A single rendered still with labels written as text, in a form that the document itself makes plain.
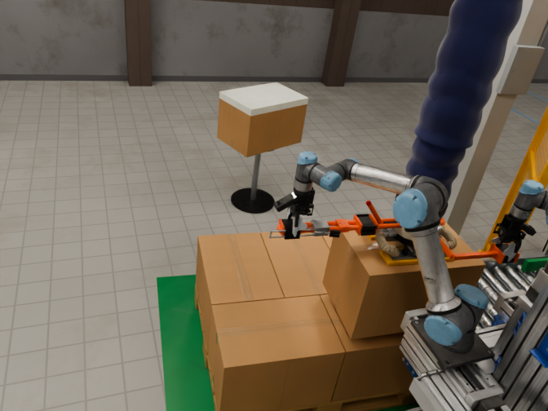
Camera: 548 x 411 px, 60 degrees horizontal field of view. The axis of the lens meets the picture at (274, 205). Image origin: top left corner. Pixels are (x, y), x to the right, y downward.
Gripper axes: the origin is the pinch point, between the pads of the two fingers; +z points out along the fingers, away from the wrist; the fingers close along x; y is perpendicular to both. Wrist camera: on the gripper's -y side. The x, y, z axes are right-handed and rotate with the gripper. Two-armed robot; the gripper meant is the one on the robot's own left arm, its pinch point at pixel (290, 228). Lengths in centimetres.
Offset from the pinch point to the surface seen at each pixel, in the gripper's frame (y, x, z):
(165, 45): -22, 518, 66
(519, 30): 163, 97, -69
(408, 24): 357, 552, 22
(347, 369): 36, -19, 76
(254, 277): -1, 39, 62
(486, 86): 63, -10, -68
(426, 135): 49, -3, -45
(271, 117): 39, 178, 24
